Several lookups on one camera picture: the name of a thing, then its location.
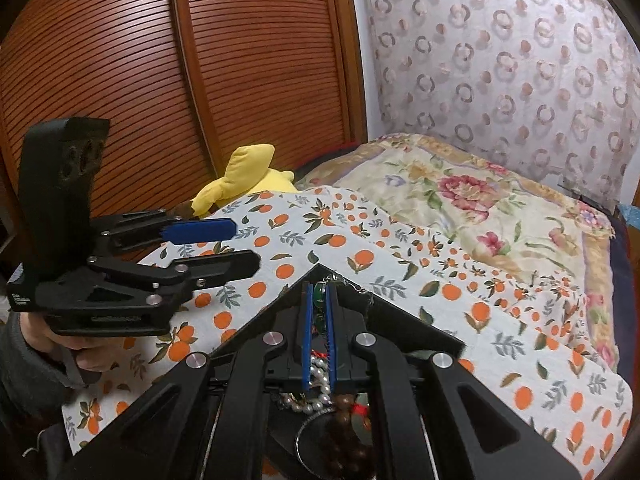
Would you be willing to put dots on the person's left forearm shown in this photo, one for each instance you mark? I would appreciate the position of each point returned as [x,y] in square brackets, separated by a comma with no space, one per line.
[25,380]

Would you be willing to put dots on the black square box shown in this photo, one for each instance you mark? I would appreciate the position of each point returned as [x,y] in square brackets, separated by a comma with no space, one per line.
[400,325]

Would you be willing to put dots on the yellow plush toy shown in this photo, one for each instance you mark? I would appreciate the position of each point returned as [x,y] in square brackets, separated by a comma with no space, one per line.
[250,170]

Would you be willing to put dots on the person's left hand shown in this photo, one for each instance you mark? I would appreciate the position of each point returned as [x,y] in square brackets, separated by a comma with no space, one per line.
[95,347]

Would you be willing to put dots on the floral bedspread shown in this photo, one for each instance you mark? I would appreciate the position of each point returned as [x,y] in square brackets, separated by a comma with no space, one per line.
[475,195]

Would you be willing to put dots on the blue plastic bag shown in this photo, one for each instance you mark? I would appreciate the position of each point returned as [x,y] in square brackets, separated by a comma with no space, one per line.
[631,212]

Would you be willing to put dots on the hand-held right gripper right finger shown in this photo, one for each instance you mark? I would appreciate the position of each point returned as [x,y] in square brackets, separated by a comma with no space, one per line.
[331,340]

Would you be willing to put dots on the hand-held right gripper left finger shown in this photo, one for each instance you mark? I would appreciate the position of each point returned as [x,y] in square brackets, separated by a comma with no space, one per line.
[306,340]

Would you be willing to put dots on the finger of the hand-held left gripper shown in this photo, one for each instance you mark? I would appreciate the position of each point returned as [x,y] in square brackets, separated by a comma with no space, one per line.
[220,266]
[200,230]

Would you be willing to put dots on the dark blue bed sheet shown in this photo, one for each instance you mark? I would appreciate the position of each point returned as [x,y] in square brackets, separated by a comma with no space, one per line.
[627,260]

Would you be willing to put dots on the brown slatted wooden wardrobe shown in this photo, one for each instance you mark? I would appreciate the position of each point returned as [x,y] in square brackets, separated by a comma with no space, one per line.
[250,60]

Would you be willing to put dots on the orange fruit print tablecloth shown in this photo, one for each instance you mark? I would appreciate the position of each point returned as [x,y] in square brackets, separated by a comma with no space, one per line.
[500,330]

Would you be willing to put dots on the silver bangle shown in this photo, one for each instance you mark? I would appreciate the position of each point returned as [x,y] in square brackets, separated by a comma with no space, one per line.
[298,442]

